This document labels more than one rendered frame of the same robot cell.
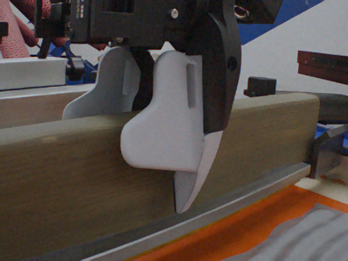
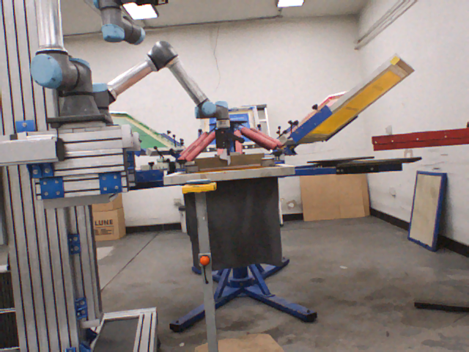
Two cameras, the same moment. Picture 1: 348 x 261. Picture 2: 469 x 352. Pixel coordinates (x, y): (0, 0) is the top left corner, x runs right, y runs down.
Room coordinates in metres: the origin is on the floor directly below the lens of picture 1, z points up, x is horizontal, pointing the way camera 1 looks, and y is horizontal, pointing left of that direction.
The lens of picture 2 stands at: (-1.61, -1.80, 1.06)
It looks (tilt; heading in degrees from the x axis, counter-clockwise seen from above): 3 degrees down; 45
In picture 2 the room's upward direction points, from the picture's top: 5 degrees counter-clockwise
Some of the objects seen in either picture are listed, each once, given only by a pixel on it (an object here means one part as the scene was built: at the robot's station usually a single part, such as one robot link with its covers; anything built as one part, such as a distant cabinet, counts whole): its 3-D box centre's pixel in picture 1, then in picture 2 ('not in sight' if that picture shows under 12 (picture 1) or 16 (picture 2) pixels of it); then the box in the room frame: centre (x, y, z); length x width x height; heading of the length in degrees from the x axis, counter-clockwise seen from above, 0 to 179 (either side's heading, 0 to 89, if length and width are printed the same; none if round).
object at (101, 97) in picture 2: not in sight; (96, 94); (-0.43, 0.29, 1.42); 0.13 x 0.12 x 0.14; 56
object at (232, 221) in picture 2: not in sight; (233, 224); (-0.14, -0.34, 0.74); 0.45 x 0.03 x 0.43; 134
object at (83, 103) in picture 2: not in sight; (79, 105); (-0.73, -0.11, 1.31); 0.15 x 0.15 x 0.10
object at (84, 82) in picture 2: not in sight; (75, 76); (-0.74, -0.11, 1.42); 0.13 x 0.12 x 0.14; 27
